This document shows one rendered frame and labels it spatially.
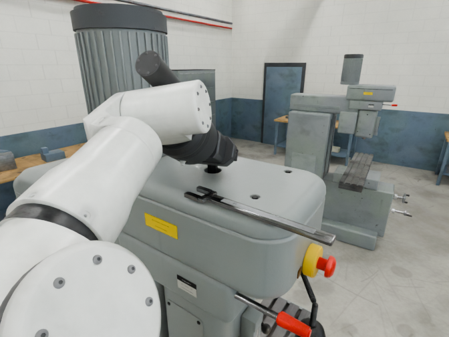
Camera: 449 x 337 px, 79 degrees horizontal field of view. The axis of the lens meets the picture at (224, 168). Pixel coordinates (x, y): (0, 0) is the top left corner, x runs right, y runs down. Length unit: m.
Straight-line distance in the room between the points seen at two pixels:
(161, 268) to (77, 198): 0.46
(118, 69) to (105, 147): 0.40
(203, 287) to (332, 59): 6.81
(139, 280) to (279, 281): 0.33
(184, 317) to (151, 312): 0.55
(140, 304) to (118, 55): 0.53
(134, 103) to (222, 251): 0.27
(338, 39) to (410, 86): 1.81
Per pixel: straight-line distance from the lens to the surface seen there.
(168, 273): 0.63
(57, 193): 0.21
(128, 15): 0.63
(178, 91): 0.33
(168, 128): 0.34
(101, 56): 0.64
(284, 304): 1.56
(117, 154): 0.25
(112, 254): 0.17
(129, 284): 0.17
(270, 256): 0.44
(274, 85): 7.58
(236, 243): 0.44
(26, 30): 4.92
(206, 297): 0.59
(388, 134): 7.08
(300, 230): 0.38
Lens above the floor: 2.10
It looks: 21 degrees down
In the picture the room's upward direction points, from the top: straight up
